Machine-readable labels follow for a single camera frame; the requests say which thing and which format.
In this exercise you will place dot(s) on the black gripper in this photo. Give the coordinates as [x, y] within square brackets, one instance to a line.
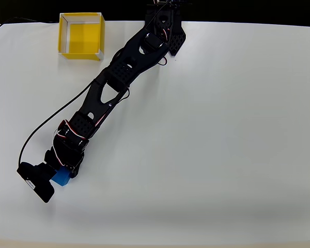
[67, 160]

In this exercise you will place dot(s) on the blue block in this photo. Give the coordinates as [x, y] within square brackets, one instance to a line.
[62, 178]

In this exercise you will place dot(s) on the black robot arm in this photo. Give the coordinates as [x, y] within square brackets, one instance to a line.
[121, 69]

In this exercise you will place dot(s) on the yellow open box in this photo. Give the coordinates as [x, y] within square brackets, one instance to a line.
[80, 36]

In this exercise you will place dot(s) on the black webcam with label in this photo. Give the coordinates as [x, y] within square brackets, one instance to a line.
[37, 180]

